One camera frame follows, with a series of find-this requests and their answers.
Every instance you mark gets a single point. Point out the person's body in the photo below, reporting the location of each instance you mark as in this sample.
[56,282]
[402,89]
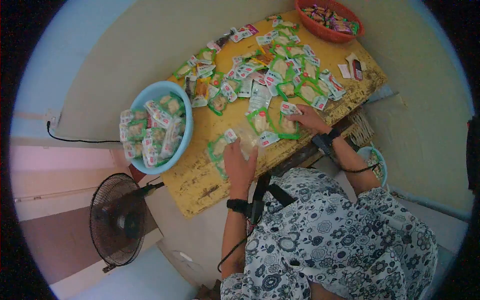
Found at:
[337,240]

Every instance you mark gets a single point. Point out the black standing fan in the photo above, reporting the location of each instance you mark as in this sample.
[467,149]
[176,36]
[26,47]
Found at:
[118,221]

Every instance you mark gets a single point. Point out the person's left fingers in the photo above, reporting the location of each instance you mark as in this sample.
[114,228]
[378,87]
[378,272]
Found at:
[234,145]

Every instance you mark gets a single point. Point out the clear plastic bag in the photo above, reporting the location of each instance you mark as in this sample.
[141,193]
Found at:
[250,138]

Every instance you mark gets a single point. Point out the green rimmed snack pouch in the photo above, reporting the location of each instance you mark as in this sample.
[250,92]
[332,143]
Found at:
[288,128]
[260,122]
[217,148]

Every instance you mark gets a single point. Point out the person's left thumb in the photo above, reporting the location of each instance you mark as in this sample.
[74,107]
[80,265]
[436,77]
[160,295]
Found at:
[254,154]

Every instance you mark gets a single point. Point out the person's right hand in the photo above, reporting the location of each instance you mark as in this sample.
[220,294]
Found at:
[311,120]

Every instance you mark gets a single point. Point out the pile of wrapped candies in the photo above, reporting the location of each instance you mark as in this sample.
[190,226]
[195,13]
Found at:
[330,17]

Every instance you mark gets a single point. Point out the person's right fingers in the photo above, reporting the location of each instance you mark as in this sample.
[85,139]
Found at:
[300,114]

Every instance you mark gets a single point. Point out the small light blue basin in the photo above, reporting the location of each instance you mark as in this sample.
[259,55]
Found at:
[375,159]

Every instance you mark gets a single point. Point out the white wall socket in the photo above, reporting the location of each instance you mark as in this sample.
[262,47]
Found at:
[51,116]

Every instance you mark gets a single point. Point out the person's left hand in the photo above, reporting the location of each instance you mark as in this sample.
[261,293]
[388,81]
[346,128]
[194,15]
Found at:
[240,172]

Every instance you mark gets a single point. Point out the light blue plastic basin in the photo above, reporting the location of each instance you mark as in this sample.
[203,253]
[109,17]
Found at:
[187,127]

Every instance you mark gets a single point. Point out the white paper slip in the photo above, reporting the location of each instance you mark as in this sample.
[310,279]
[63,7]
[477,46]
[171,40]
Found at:
[344,71]

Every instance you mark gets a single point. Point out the pile of snack packets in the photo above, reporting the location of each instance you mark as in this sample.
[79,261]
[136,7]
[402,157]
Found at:
[277,67]

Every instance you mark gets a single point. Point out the worn yellow wooden table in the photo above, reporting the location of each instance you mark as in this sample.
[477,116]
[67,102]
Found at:
[202,180]

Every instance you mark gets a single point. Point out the red and black phone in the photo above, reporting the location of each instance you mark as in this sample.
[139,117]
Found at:
[357,70]

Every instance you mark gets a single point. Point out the red plastic basket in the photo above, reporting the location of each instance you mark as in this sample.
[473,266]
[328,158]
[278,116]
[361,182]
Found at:
[322,32]

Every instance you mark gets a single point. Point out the heap of snack packets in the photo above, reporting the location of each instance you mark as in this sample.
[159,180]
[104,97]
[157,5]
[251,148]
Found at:
[153,131]

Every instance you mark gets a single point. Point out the black wrist band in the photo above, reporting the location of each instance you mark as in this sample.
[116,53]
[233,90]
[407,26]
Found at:
[237,205]
[324,140]

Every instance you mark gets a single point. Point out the woven wicker basket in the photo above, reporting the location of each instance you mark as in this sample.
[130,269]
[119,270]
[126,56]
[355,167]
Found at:
[362,127]

